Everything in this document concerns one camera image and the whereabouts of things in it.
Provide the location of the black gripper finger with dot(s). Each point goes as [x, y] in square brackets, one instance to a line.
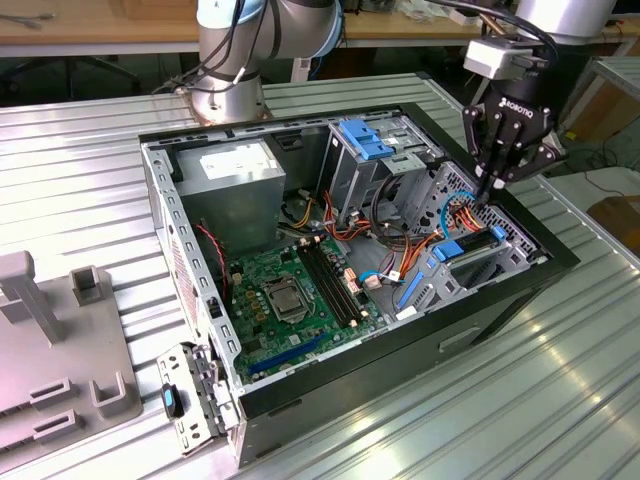
[480, 145]
[530, 160]

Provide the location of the hard disk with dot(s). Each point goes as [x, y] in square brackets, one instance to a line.
[452, 251]

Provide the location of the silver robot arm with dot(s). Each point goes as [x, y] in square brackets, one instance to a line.
[300, 20]

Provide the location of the silver disk bay cage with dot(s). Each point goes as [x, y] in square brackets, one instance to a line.
[510, 250]

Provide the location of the brown cardboard box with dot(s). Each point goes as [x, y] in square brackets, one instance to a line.
[620, 215]

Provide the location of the blue drive cage latch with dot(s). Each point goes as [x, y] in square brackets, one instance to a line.
[362, 137]

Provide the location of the silver optical drive cage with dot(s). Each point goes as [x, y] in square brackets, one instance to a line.
[347, 185]

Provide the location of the black RAM slot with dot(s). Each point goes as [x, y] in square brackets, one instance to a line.
[322, 287]
[329, 286]
[344, 281]
[337, 283]

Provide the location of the open black PC case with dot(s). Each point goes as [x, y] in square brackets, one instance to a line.
[400, 360]

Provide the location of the CPU socket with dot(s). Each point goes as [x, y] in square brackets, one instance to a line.
[279, 285]

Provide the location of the silver CPU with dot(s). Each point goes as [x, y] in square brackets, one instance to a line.
[287, 302]

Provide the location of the silver power supply box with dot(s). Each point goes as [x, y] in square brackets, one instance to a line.
[230, 200]

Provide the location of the green motherboard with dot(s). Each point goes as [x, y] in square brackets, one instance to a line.
[255, 325]

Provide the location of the blue expansion slot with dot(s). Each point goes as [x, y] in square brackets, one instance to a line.
[285, 357]

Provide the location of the wooden desk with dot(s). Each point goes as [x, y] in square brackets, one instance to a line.
[100, 25]

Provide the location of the grey parts rack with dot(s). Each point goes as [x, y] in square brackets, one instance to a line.
[75, 350]

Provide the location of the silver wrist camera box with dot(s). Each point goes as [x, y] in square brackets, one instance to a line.
[492, 57]

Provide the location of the aluminium frame stand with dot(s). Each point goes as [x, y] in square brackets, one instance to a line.
[620, 64]

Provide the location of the brown square base plate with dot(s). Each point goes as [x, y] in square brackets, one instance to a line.
[188, 102]

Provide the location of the silver slot retention bracket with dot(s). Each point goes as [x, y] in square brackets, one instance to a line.
[185, 372]

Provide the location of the blue black bracket latch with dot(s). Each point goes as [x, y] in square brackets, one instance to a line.
[171, 400]

